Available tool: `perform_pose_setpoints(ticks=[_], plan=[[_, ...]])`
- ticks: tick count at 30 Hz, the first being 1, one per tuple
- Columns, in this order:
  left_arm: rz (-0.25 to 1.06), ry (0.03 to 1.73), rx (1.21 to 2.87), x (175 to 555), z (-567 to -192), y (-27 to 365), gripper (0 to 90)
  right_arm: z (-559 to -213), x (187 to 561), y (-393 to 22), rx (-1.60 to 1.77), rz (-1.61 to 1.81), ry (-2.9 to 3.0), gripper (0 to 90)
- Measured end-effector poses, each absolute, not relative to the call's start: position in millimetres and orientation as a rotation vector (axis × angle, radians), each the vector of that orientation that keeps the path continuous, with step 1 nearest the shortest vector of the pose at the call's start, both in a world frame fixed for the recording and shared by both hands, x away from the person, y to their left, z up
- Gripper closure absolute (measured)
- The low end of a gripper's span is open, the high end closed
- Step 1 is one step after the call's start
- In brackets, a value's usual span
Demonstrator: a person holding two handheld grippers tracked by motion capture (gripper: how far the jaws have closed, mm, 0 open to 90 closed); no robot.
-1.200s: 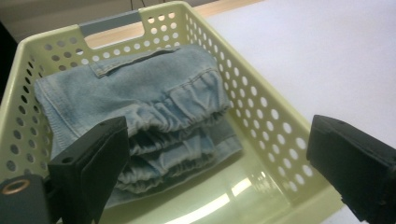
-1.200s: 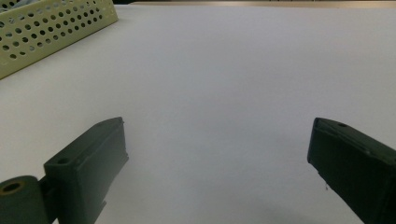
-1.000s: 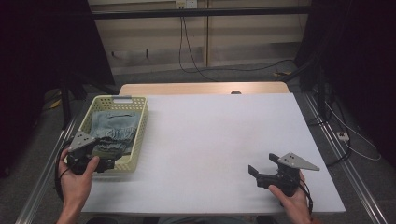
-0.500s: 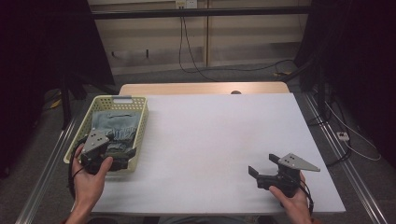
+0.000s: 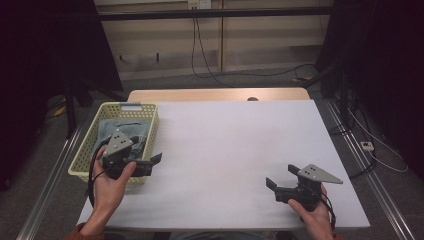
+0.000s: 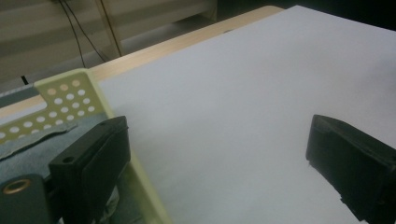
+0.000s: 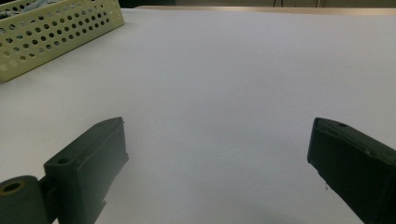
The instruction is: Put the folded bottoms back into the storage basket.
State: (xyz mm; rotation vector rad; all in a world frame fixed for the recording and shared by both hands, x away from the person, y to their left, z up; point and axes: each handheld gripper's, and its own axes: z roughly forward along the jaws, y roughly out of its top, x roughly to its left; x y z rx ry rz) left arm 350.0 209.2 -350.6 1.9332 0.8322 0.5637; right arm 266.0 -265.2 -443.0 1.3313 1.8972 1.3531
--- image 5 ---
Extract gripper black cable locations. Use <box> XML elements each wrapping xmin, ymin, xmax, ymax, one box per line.
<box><xmin>319</xmin><ymin>191</ymin><xmax>337</xmax><ymax>231</ymax></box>
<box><xmin>87</xmin><ymin>138</ymin><xmax>113</xmax><ymax>208</ymax></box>

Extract light blue jeans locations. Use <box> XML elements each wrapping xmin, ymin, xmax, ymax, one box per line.
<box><xmin>94</xmin><ymin>118</ymin><xmax>153</xmax><ymax>161</ymax></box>

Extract white wall socket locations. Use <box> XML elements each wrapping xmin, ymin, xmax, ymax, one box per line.
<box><xmin>188</xmin><ymin>0</ymin><xmax>213</xmax><ymax>10</ymax></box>

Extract white floor cable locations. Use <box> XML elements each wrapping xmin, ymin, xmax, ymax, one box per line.
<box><xmin>348</xmin><ymin>109</ymin><xmax>410</xmax><ymax>174</ymax></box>

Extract person's left hand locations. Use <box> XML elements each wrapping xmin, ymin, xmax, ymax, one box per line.
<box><xmin>92</xmin><ymin>155</ymin><xmax>137</xmax><ymax>215</ymax></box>

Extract dark curtain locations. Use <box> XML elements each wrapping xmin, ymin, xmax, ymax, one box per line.
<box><xmin>0</xmin><ymin>0</ymin><xmax>123</xmax><ymax>189</ymax></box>
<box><xmin>314</xmin><ymin>0</ymin><xmax>424</xmax><ymax>172</ymax></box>

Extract black metal stand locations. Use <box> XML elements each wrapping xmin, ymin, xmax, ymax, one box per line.
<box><xmin>64</xmin><ymin>79</ymin><xmax>95</xmax><ymax>140</ymax></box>

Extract person's right hand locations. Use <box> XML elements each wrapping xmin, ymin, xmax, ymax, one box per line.
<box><xmin>287</xmin><ymin>184</ymin><xmax>336</xmax><ymax>234</ymax></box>

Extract black horizontal metal bar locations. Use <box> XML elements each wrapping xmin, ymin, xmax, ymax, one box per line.
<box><xmin>97</xmin><ymin>6</ymin><xmax>334</xmax><ymax>22</ymax></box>

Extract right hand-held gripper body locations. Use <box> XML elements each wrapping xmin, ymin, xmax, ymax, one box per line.
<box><xmin>273</xmin><ymin>163</ymin><xmax>344</xmax><ymax>213</ymax></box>

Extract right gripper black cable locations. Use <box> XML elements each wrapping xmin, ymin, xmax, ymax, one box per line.
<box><xmin>319</xmin><ymin>191</ymin><xmax>337</xmax><ymax>231</ymax></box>

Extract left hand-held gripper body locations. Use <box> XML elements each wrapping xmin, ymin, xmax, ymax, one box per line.
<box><xmin>101</xmin><ymin>129</ymin><xmax>154</xmax><ymax>180</ymax></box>

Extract aluminium floor rail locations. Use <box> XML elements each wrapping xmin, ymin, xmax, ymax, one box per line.
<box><xmin>16</xmin><ymin>122</ymin><xmax>85</xmax><ymax>240</ymax></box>
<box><xmin>324</xmin><ymin>99</ymin><xmax>416</xmax><ymax>240</ymax></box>

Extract pale yellow plastic basket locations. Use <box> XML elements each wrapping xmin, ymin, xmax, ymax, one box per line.
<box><xmin>67</xmin><ymin>101</ymin><xmax>160</xmax><ymax>186</ymax></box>

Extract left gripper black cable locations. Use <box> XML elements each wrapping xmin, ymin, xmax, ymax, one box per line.
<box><xmin>87</xmin><ymin>138</ymin><xmax>113</xmax><ymax>208</ymax></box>

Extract black wall cable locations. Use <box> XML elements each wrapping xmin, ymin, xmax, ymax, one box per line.
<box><xmin>194</xmin><ymin>16</ymin><xmax>234</xmax><ymax>88</ymax></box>
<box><xmin>190</xmin><ymin>16</ymin><xmax>316</xmax><ymax>80</ymax></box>

